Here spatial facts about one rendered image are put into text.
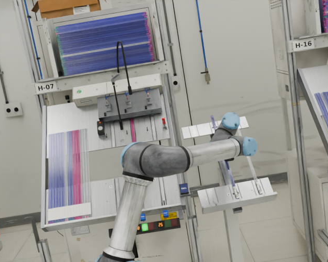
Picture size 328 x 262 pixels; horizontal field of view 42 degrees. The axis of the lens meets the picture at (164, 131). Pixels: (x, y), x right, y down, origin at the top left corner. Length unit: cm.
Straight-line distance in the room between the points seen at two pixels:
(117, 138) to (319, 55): 130
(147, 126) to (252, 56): 190
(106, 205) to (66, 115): 59
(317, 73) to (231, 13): 156
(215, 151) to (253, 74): 246
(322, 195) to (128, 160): 133
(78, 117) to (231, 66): 192
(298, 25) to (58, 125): 149
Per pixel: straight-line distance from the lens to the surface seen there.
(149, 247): 250
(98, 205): 214
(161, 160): 144
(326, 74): 257
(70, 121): 240
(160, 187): 212
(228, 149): 162
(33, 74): 253
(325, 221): 262
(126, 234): 155
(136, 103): 230
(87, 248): 253
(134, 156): 151
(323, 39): 257
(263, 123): 407
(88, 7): 277
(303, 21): 270
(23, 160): 421
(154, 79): 235
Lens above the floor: 149
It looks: 12 degrees down
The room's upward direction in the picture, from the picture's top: 10 degrees counter-clockwise
